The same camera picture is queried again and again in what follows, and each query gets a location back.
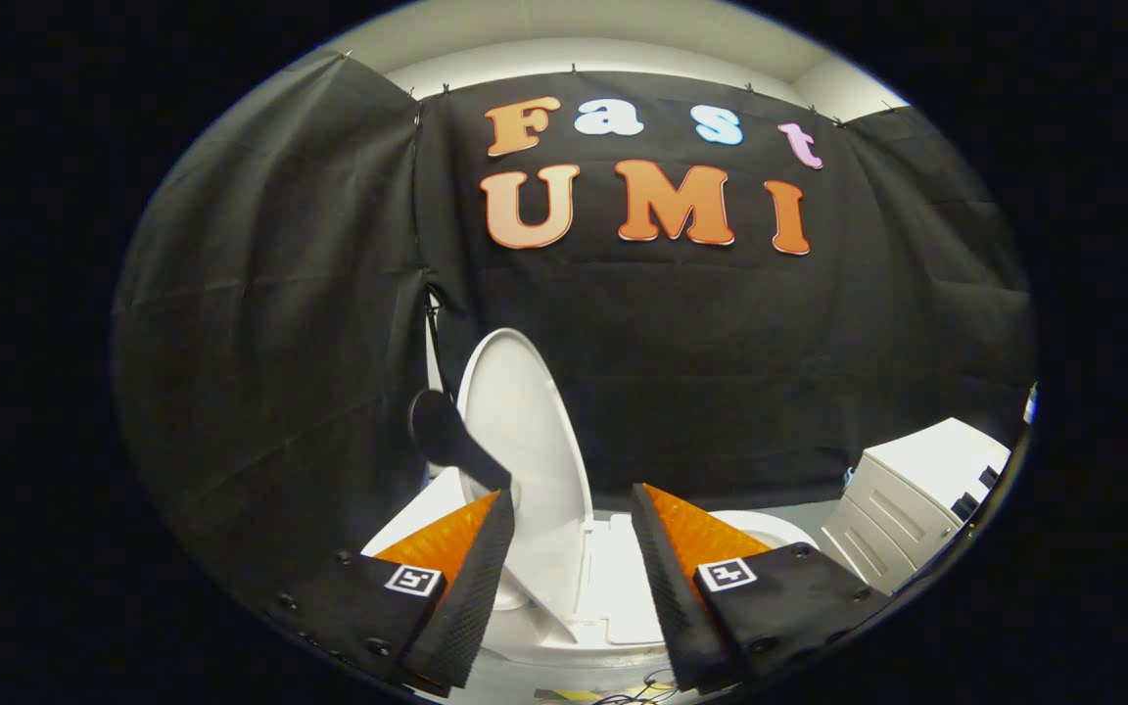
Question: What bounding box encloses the white toilet tank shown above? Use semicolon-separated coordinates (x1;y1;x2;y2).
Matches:
363;468;472;559

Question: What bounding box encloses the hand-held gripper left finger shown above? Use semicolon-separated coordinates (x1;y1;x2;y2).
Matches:
270;490;516;698

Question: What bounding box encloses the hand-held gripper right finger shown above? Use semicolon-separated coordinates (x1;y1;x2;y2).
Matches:
633;483;893;693

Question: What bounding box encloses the black light stand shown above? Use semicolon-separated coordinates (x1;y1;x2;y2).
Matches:
424;284;449;393

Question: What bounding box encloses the white drawer cabinet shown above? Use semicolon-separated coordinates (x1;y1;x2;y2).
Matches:
823;418;1011;595

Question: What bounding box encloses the black backdrop cloth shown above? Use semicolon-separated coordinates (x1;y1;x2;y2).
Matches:
114;49;1033;608

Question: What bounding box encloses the tangle of black cables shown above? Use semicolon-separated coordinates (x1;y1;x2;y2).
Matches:
593;671;682;705

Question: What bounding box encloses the white toilet lid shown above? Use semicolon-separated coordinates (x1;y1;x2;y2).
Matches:
456;328;596;642

